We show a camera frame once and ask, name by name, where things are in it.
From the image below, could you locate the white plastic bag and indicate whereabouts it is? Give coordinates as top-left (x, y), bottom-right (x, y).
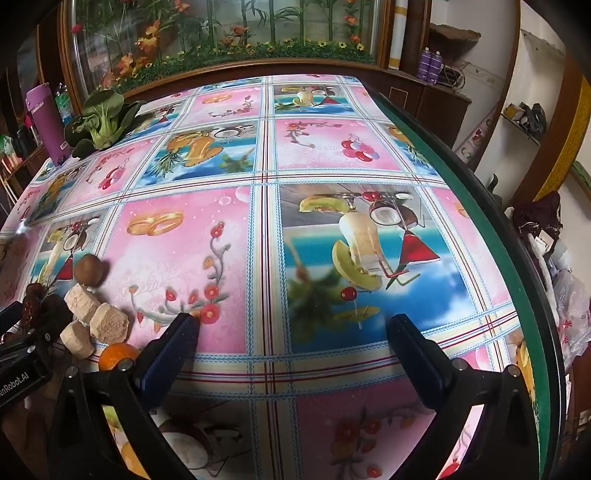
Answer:
top-left (549, 270), bottom-right (591, 370)

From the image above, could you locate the orange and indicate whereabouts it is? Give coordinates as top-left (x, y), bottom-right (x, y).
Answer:
top-left (98, 343), bottom-right (139, 372)

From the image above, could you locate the green plastic bottle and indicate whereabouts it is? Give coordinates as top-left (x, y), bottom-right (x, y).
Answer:
top-left (54, 83), bottom-right (75, 125)

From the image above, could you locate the green bok choy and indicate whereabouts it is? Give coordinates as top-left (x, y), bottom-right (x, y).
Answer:
top-left (64, 89), bottom-right (147, 160)

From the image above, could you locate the purple thermos bottle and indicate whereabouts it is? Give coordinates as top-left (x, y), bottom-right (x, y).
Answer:
top-left (25, 83), bottom-right (72, 167)

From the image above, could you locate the beige mushroom chunk bottom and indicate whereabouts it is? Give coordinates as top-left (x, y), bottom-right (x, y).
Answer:
top-left (60, 320), bottom-right (95, 360)

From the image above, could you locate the white rolled paper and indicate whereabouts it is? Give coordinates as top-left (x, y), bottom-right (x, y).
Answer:
top-left (388, 0), bottom-right (409, 71)

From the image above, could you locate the black item on shelf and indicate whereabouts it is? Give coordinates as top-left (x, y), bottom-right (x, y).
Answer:
top-left (517, 102), bottom-right (548, 134)

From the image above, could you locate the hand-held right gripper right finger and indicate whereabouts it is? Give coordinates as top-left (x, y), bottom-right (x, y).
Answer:
top-left (387, 314), bottom-right (548, 480)

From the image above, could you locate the dark red cloth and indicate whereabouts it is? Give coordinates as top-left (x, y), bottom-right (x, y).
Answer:
top-left (512, 191), bottom-right (564, 241)

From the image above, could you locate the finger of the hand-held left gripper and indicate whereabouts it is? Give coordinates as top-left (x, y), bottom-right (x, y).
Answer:
top-left (28, 295), bottom-right (75, 358)
top-left (0, 301), bottom-right (25, 335)

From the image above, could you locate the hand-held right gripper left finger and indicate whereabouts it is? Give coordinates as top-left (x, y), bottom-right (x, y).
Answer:
top-left (46, 313), bottom-right (201, 480)

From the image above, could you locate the glass fish tank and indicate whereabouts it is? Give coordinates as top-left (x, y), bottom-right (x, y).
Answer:
top-left (58, 0), bottom-right (393, 100)

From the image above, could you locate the brown kiwi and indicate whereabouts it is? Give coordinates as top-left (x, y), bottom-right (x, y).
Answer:
top-left (74, 254), bottom-right (109, 288)

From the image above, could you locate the printed pink tablecloth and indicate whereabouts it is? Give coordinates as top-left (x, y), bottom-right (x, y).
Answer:
top-left (0, 76), bottom-right (561, 480)

